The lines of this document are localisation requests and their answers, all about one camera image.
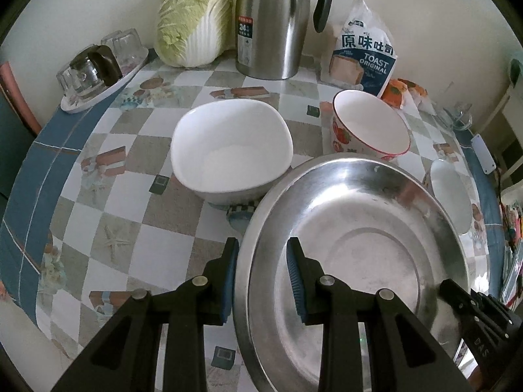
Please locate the small white round bowl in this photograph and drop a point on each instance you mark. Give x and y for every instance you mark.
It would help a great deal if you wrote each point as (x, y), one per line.
(443, 182)

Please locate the white power bank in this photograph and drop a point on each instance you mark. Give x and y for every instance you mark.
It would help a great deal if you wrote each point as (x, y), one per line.
(486, 160)

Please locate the orange snack packet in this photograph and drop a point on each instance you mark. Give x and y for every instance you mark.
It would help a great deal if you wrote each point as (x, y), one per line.
(419, 96)
(393, 93)

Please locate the white square bowl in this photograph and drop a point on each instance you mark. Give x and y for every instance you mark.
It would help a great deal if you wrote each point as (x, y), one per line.
(231, 151)

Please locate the red strawberry rimmed bowl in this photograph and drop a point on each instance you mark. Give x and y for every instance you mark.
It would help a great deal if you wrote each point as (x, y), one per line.
(363, 124)

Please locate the checkered blue tablecloth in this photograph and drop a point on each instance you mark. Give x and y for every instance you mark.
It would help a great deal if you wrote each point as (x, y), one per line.
(97, 213)

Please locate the stainless steel thermos jug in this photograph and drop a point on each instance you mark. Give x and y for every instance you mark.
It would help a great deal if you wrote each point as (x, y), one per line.
(271, 34)

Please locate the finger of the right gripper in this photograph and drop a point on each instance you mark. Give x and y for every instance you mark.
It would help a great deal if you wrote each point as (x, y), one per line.
(461, 297)

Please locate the dark lidded glass teapot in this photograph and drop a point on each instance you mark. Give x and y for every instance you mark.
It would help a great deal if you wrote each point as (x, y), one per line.
(96, 65)

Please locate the toast bread bag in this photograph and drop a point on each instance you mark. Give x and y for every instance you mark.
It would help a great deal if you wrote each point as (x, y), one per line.
(362, 56)

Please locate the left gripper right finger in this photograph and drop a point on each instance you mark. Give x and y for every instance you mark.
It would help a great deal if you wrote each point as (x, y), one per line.
(369, 340)

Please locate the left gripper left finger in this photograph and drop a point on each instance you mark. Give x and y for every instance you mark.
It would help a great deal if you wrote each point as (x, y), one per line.
(123, 354)

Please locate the napa cabbage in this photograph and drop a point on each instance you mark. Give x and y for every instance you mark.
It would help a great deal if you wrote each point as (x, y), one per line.
(192, 33)

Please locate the white shelf rack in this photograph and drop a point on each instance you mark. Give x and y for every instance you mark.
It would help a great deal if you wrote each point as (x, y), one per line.
(502, 130)

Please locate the white tray with glasses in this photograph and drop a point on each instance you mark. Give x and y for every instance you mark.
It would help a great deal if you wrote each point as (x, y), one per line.
(131, 56)

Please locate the large stainless steel basin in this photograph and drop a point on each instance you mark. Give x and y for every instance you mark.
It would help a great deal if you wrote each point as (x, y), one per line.
(369, 224)

